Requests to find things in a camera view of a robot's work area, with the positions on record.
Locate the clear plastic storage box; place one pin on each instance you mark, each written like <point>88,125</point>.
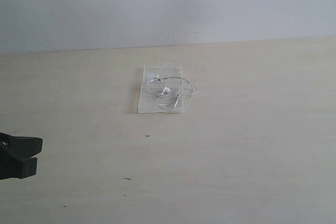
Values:
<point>161,89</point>

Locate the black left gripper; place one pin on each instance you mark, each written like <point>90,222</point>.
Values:
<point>18,156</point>

